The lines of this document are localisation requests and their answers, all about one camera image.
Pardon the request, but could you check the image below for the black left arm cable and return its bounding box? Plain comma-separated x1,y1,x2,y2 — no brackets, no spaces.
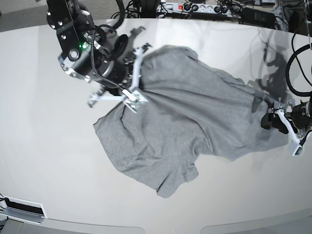
286,0,312,98

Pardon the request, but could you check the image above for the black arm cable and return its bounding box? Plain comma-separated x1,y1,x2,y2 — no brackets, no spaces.
97,0,127,32
286,0,312,98

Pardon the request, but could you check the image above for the grey t-shirt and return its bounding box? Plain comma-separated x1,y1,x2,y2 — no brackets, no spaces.
94,46,288,198

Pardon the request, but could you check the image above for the black power adapter brick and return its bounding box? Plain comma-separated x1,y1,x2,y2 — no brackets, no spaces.
241,7,276,28

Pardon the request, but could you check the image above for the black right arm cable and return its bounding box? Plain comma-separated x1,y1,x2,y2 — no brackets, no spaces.
97,0,127,32

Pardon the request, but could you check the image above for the white power strip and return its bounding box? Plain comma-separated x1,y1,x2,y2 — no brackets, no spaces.
156,2,241,18

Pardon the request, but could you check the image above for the white slotted table bracket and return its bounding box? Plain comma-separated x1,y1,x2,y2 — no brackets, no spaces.
0,195,48,225

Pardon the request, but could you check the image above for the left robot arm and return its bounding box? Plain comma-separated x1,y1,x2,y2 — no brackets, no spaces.
261,98,312,136

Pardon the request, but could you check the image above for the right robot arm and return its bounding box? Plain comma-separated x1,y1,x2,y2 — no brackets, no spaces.
46,0,130,93

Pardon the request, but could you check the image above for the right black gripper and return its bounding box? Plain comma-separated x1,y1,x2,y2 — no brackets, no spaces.
93,56,134,95

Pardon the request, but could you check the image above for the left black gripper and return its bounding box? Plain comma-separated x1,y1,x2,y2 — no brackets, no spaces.
261,102,311,133

